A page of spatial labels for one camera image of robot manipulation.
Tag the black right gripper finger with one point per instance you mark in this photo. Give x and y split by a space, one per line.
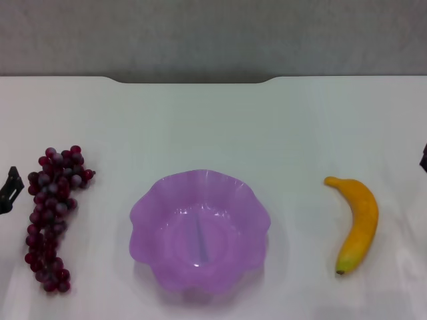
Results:
424 160

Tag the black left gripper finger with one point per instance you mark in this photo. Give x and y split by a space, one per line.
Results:
11 193

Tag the dark red grape bunch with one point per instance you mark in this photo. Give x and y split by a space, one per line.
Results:
50 200

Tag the yellow banana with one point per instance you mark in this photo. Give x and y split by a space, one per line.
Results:
363 213

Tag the purple scalloped plastic bowl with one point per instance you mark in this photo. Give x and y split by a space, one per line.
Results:
200 233

